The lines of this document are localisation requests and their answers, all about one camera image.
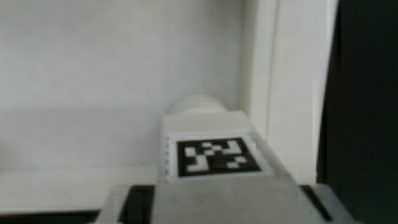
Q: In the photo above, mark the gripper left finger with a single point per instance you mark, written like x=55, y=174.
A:
x=128, y=205

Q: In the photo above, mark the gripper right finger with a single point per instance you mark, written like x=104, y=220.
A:
x=327, y=204

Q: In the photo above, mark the white table leg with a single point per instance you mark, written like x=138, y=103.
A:
x=223, y=184

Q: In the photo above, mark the white square table top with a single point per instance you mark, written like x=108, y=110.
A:
x=103, y=58

